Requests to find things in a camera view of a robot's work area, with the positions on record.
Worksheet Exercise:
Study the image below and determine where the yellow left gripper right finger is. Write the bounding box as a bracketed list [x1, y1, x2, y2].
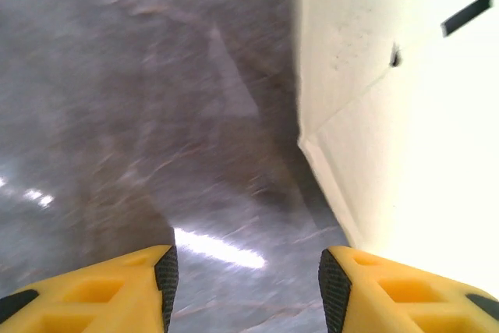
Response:
[318, 246, 499, 333]

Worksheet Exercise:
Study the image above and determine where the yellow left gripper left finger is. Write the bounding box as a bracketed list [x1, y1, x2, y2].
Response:
[0, 245, 179, 333]

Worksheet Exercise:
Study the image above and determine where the pale green paper box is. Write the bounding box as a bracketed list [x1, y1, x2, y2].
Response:
[296, 0, 499, 295]

